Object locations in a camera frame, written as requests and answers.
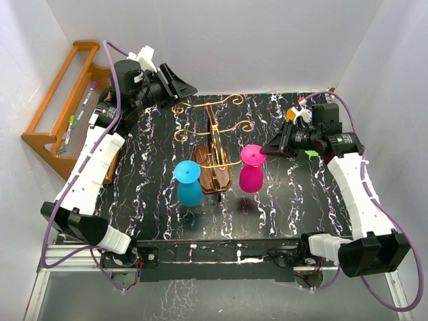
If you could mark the orange tipped marker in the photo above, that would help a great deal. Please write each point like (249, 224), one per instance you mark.
(68, 133)

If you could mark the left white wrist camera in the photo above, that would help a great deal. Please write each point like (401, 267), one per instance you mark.
(144, 58)

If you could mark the pink wine glass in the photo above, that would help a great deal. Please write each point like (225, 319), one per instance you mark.
(251, 175)

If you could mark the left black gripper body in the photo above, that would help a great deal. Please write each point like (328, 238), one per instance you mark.
(162, 95)

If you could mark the pink capped marker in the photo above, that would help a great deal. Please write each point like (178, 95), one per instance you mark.
(92, 88)

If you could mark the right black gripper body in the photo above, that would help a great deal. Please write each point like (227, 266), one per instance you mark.
(301, 140)

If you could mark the orange wooden rack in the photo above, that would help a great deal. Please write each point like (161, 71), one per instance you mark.
(47, 130)

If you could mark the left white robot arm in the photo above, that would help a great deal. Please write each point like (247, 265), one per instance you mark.
(133, 90)

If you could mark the green capped marker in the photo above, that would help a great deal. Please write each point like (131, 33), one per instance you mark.
(74, 119)

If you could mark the green wine glass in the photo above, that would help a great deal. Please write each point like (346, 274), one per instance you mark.
(311, 153)

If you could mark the gold wire wine glass rack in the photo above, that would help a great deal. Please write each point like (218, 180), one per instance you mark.
(212, 158)

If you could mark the blue wine glass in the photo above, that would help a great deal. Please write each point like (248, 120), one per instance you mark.
(189, 190)

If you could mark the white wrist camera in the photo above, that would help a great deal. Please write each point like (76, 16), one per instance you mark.
(144, 58)
(302, 112)

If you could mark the orange wine glass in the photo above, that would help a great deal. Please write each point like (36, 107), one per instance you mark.
(292, 113)

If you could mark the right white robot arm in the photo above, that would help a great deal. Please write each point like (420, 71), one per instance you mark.
(376, 246)

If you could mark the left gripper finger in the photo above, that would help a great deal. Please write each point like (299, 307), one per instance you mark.
(183, 92)
(172, 79)

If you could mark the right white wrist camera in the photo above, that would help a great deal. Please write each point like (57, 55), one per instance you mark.
(302, 112)

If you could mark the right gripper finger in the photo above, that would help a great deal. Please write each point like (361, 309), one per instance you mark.
(279, 138)
(274, 149)

